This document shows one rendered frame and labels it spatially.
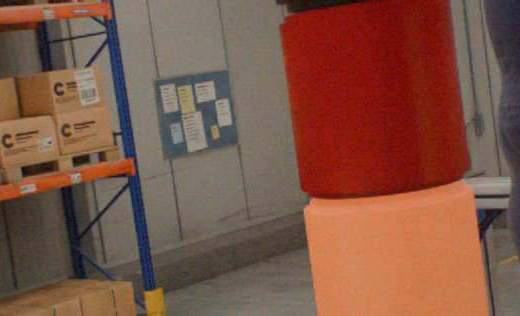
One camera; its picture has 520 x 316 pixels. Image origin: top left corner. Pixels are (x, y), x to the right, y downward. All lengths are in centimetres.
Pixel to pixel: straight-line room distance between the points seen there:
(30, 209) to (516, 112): 985
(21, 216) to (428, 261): 1062
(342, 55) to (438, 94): 3
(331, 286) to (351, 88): 6
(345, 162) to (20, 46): 1073
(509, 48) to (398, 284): 96
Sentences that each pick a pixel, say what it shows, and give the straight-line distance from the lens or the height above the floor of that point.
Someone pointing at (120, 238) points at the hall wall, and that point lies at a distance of 1166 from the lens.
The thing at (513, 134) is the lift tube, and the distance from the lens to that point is 126.
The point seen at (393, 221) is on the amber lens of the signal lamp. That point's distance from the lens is 31.
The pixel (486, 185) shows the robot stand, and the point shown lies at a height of 203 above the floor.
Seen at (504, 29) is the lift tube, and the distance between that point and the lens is 126.
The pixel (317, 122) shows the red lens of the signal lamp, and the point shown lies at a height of 229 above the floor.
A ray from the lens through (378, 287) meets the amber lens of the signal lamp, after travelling 31.
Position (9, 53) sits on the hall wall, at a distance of 1094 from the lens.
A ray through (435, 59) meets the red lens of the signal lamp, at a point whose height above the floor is 231.
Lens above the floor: 231
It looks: 5 degrees down
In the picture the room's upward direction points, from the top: 8 degrees counter-clockwise
